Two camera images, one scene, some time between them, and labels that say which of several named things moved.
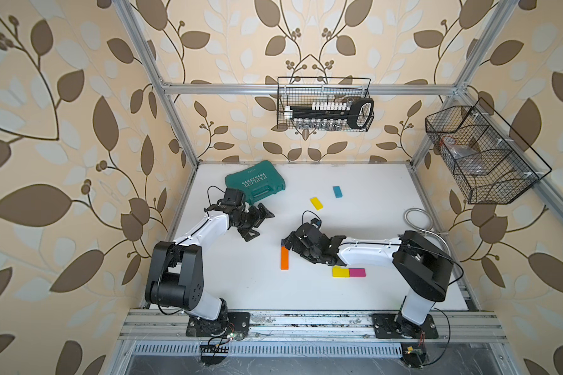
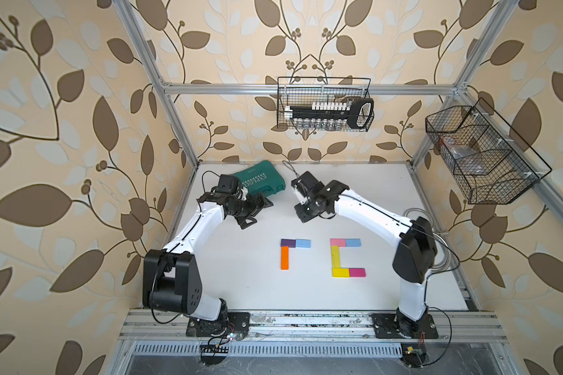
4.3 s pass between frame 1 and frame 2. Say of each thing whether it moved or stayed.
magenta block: stayed
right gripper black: moved
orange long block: stayed
